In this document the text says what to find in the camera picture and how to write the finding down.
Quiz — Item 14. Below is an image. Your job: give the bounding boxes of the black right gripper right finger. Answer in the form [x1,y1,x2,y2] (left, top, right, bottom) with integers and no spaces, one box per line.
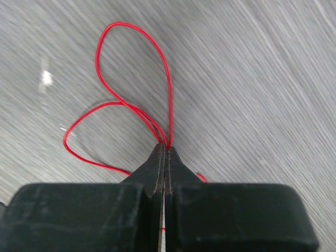
[165,148,319,251]

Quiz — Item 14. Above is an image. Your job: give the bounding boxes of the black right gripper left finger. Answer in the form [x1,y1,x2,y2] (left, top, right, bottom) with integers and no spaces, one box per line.
[1,144,165,251]

